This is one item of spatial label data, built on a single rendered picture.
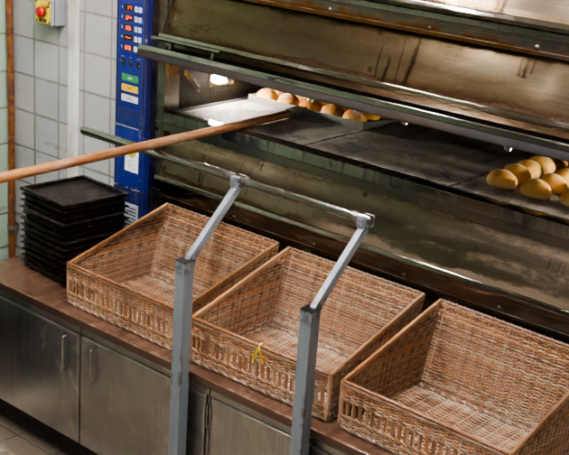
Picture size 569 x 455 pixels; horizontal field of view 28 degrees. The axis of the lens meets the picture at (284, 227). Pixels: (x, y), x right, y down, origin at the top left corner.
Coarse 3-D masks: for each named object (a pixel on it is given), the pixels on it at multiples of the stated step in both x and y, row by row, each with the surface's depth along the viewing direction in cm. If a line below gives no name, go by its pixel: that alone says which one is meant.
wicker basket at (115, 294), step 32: (160, 224) 416; (192, 224) 408; (224, 224) 399; (96, 256) 395; (128, 256) 408; (160, 256) 417; (224, 256) 398; (256, 256) 377; (96, 288) 380; (128, 288) 368; (160, 288) 407; (224, 288) 368; (128, 320) 372; (160, 320) 362; (224, 320) 374
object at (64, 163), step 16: (288, 112) 412; (208, 128) 381; (224, 128) 386; (240, 128) 394; (128, 144) 356; (144, 144) 359; (160, 144) 364; (64, 160) 336; (80, 160) 340; (96, 160) 345; (0, 176) 318; (16, 176) 322
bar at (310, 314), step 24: (120, 144) 374; (192, 168) 354; (216, 168) 349; (288, 192) 331; (216, 216) 340; (360, 216) 314; (360, 240) 315; (192, 264) 335; (336, 264) 311; (192, 288) 338; (312, 312) 304; (312, 336) 307; (312, 360) 310; (312, 384) 313
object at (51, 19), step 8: (40, 0) 433; (48, 0) 430; (56, 0) 430; (64, 0) 433; (48, 8) 430; (56, 8) 431; (64, 8) 434; (48, 16) 431; (56, 16) 432; (64, 16) 435; (48, 24) 433; (56, 24) 433; (64, 24) 436
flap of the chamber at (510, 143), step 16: (176, 64) 381; (192, 64) 377; (240, 80) 364; (256, 80) 360; (304, 96) 348; (320, 96) 345; (368, 112) 334; (384, 112) 330; (400, 112) 327; (448, 128) 317; (464, 128) 314; (512, 144) 305; (528, 144) 302
